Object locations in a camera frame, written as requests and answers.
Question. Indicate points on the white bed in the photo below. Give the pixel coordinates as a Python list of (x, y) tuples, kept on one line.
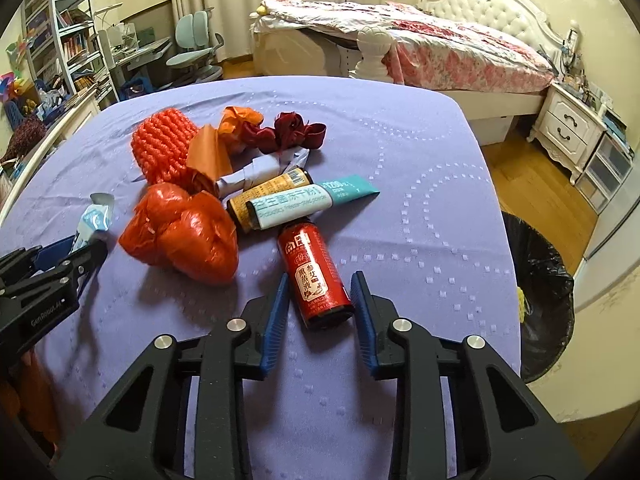
[(495, 10)]

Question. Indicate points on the red plastic bag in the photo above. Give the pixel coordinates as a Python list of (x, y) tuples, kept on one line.
[(185, 240)]

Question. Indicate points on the group of small bottles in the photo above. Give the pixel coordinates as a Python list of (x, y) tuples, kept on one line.
[(575, 60)]

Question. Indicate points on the blue white snack packet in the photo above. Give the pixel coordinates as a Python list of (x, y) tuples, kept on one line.
[(92, 220)]

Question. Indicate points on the red foam fruit net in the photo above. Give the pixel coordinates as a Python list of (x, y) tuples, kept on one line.
[(160, 145)]

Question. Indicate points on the white storage box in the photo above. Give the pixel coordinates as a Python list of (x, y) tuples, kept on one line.
[(492, 130)]

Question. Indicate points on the pink floral quilt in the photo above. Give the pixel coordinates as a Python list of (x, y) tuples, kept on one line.
[(450, 50)]

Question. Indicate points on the red labelled bottle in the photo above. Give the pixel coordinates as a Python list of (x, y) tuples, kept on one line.
[(312, 275)]

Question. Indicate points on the dark red ribbon bundle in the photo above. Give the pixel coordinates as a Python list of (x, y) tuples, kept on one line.
[(290, 132)]

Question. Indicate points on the white bookshelf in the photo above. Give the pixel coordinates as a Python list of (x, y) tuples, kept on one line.
[(70, 35)]

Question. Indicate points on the teal squeeze tube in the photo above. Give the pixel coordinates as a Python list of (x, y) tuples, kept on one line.
[(350, 189)]

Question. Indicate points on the beige curtain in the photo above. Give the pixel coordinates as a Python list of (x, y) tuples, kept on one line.
[(215, 0)]

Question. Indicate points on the white wardrobe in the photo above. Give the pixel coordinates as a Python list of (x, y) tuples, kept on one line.
[(610, 270)]

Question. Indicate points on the light blue paper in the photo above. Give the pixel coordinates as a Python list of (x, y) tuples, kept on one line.
[(255, 172)]

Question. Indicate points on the orange crumpled paper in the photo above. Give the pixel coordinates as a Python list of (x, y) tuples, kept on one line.
[(240, 120)]

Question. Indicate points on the teal white tube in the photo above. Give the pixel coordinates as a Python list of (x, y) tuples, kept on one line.
[(292, 205)]

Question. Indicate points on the clear plastic drawer unit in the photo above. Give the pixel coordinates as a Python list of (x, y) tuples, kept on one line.
[(607, 165)]

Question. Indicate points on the orange paper piece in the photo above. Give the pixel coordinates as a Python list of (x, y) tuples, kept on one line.
[(207, 152)]

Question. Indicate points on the blue basket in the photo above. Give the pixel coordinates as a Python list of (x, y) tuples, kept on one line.
[(137, 85)]

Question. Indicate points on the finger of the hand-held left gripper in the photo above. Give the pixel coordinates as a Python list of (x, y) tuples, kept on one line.
[(85, 262), (55, 252)]

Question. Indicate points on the light green desk chair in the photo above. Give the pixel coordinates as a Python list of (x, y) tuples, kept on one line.
[(192, 40)]

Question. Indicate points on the amber bottle yellow label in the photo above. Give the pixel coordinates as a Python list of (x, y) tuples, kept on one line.
[(265, 192)]

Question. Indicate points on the brown fluffy toy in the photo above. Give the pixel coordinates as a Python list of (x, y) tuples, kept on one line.
[(22, 137)]

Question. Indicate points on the yellow foam fruit net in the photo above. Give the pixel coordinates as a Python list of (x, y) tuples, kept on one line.
[(522, 305)]

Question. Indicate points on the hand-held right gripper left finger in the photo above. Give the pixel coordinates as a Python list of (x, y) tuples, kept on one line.
[(272, 325)]

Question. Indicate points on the person's left forearm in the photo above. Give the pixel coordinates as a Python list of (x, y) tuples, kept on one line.
[(32, 395)]

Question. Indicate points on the white nightstand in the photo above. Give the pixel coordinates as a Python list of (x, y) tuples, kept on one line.
[(565, 125)]

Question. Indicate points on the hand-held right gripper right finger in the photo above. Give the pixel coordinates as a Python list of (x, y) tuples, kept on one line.
[(362, 325)]

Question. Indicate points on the black-bagged waste bin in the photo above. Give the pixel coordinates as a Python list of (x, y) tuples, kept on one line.
[(545, 280)]

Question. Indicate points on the grey study desk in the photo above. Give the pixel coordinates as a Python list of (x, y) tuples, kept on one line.
[(140, 52)]

